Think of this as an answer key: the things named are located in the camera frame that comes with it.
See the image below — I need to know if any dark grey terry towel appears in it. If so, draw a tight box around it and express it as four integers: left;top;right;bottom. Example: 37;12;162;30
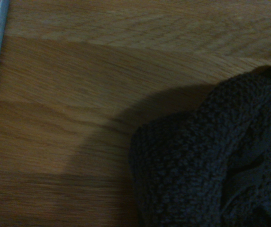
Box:
129;61;271;227

